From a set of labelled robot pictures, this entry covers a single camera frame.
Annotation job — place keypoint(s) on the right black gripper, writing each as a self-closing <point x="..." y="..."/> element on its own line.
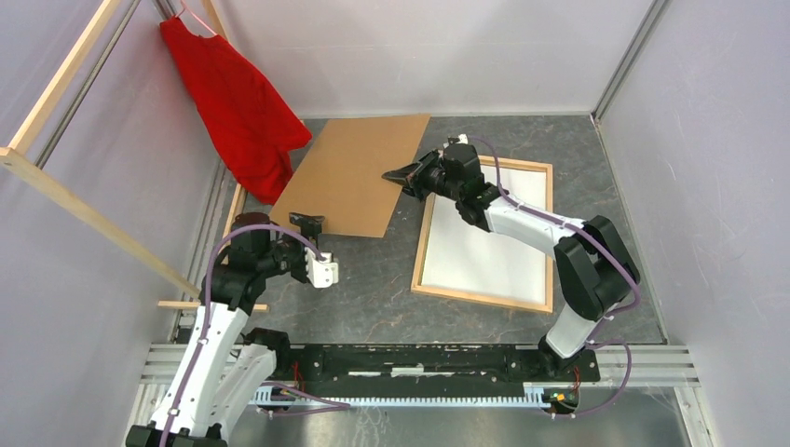
<point x="411" y="177"/>

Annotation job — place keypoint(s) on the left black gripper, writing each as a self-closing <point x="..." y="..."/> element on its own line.
<point x="310" y="226"/>

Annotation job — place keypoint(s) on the brown cardboard backing board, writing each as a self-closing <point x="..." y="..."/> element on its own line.
<point x="340" y="177"/>

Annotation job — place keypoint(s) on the printed colour photo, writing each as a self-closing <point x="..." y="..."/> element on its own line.
<point x="487" y="247"/>

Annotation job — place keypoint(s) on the wooden picture frame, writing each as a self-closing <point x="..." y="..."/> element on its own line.
<point x="426" y="247"/>

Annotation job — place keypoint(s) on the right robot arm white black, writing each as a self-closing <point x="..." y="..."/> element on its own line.
<point x="596" y="271"/>

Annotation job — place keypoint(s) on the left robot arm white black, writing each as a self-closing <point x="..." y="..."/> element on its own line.
<point x="216" y="345"/>

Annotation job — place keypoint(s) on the red hanging shirt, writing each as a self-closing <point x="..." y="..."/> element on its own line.
<point x="252" y="128"/>

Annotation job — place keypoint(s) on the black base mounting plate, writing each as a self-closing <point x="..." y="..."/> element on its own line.
<point x="429" y="371"/>

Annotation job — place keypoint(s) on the wooden clothes rack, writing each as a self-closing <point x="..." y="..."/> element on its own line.
<point x="106" y="167"/>

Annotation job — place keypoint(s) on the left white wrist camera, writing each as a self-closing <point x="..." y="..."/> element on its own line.
<point x="321" y="272"/>

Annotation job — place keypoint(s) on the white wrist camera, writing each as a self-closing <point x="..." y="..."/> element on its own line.
<point x="321" y="272"/>
<point x="462" y="139"/>

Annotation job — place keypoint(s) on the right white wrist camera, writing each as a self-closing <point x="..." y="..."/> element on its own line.
<point x="462" y="139"/>

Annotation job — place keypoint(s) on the aluminium rail base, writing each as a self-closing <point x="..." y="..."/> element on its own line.
<point x="613" y="393"/>

